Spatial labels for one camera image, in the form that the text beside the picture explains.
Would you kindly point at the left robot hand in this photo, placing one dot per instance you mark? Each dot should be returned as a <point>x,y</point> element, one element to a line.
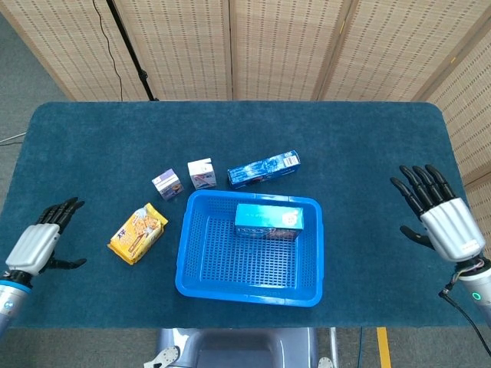
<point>32,245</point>

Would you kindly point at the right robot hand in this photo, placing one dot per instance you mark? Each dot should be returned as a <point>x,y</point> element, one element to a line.
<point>452,230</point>

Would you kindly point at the yellow cracker snack pack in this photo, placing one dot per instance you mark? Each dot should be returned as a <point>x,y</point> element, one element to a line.
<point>136,234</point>

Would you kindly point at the purple milk carton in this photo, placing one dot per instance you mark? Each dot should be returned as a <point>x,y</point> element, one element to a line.
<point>167,184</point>

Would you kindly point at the white milk carton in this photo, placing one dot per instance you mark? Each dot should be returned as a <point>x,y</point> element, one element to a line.
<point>201,174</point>

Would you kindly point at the light blue box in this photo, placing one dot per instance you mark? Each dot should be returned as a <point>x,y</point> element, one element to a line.
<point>268,216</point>

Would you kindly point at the long dark blue box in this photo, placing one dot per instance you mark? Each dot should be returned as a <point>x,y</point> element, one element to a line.
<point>264,168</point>

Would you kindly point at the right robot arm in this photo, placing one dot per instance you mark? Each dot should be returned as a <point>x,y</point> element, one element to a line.
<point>479,306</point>

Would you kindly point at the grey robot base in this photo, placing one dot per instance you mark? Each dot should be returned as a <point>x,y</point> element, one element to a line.
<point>238,345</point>

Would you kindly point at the blue perforated plastic basket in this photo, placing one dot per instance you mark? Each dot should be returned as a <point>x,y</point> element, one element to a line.
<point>249,260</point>

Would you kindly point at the bamboo folding screen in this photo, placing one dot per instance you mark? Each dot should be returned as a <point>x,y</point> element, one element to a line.
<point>284,50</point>
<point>472,115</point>

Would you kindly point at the teal table cloth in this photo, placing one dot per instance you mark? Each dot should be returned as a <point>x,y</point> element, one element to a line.
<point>115,153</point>

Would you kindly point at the yellow floor tape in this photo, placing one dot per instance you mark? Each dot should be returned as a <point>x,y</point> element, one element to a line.
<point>383,349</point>

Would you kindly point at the white table leg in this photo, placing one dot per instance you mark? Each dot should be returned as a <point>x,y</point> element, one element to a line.
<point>334,345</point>

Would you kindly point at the black tripod pole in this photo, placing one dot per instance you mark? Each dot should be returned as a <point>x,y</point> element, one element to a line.
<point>144,74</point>

